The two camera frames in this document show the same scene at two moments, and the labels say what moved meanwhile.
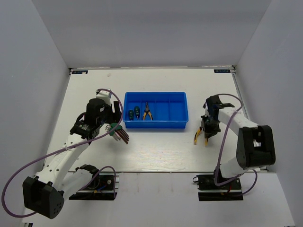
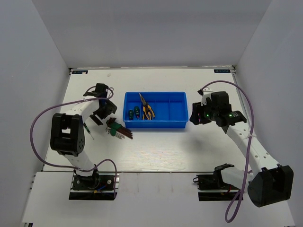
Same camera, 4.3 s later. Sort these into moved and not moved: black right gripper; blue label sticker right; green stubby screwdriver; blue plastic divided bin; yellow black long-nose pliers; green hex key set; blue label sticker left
Moved: yellow black long-nose pliers; black right gripper; green hex key set
Not moved: green stubby screwdriver; blue label sticker left; blue plastic divided bin; blue label sticker right
